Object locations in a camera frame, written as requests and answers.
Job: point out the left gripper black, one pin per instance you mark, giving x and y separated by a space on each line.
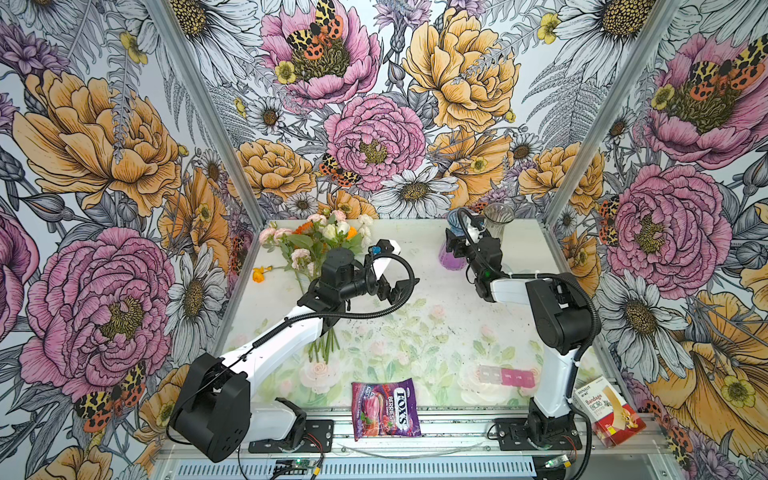
381 285

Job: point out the red bandage box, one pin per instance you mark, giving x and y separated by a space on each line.
613 419

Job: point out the blue purple glass vase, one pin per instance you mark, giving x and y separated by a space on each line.
456 251

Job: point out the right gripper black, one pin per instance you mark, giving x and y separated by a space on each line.
455 241

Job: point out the clear grey glass vase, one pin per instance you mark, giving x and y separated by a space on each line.
496 217

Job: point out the aluminium rail front frame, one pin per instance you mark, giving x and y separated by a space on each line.
454 444

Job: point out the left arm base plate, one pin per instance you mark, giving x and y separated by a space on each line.
309 436

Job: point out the white rose flower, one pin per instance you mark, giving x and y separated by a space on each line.
330 232

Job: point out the pink white pill organizer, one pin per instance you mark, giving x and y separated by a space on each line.
506 376

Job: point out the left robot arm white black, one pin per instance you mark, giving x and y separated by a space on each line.
215 411

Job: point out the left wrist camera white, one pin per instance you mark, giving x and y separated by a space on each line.
383 246

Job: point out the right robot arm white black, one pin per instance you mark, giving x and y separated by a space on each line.
565 320

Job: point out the purple Fox's candy bag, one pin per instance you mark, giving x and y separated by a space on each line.
384 410

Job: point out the pink carnation stem on table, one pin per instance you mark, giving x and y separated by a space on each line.
292 246

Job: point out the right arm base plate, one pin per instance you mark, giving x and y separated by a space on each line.
534 434

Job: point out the small yellow flower on table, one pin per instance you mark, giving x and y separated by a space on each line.
259 273

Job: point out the pink carnation flower stem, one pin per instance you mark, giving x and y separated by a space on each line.
328 217

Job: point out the orange gerbera flower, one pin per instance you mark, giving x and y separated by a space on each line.
307 228

